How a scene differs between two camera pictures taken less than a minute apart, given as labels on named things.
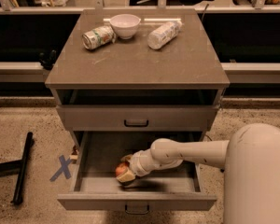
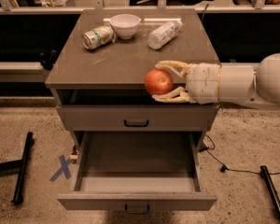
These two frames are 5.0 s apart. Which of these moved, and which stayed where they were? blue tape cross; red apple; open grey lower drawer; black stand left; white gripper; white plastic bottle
Moved: white gripper; red apple
Stayed: blue tape cross; open grey lower drawer; white plastic bottle; black stand left
